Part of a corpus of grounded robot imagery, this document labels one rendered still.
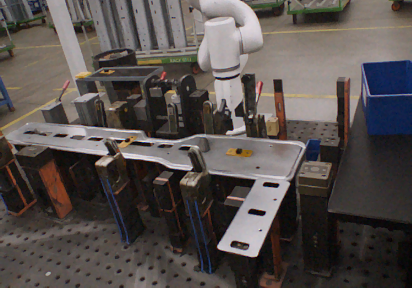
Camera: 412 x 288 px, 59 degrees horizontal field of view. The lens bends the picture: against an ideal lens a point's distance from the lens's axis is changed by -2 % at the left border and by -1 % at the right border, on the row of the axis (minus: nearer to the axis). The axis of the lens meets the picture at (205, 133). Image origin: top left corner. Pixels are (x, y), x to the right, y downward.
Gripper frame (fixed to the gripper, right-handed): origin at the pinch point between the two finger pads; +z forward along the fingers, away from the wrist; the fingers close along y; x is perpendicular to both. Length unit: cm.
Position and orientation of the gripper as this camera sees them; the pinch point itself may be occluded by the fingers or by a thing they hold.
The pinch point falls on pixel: (234, 120)
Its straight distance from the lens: 116.5
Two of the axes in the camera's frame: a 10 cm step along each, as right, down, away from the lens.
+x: 8.8, 0.7, -4.6
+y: -4.4, 4.8, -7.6
